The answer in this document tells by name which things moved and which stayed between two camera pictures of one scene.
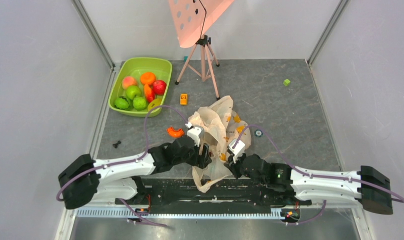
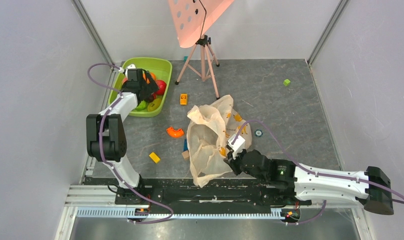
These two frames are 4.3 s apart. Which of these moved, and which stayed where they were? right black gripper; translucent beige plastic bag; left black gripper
Moved: left black gripper
Stayed: translucent beige plastic bag; right black gripper
